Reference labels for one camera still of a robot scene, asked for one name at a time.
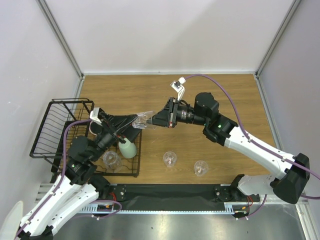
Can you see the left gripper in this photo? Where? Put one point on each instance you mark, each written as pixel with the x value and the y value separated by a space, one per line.
pixel 119 122

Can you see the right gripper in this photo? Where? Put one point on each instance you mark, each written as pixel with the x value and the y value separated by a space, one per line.
pixel 170 113

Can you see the clear plastic cup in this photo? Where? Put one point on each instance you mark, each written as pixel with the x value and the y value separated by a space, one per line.
pixel 170 158
pixel 144 120
pixel 200 168

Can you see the pale green cup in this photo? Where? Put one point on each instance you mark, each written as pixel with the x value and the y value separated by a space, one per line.
pixel 127 149

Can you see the clear faceted glass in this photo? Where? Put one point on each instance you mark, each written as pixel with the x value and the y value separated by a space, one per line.
pixel 112 161

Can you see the black skull mug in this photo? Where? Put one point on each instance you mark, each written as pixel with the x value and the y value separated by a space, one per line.
pixel 95 128

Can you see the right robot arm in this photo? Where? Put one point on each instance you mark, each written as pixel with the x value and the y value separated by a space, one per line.
pixel 287 176

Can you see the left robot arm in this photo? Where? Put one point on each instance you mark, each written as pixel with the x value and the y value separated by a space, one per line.
pixel 77 185

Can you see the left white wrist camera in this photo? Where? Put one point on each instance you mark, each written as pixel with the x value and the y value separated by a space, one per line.
pixel 96 115

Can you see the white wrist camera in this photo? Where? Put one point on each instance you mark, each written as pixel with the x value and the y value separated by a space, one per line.
pixel 96 115
pixel 178 86

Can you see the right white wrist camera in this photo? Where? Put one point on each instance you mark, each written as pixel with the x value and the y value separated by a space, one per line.
pixel 178 86

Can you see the black wire dish rack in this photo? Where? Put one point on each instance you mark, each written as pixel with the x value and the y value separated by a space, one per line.
pixel 48 143

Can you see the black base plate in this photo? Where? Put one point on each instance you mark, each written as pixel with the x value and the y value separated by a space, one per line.
pixel 149 193

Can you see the white slotted cable duct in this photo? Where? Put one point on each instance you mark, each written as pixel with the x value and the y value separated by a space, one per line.
pixel 170 207

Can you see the aluminium frame rail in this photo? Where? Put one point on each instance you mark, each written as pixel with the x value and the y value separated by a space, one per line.
pixel 52 22

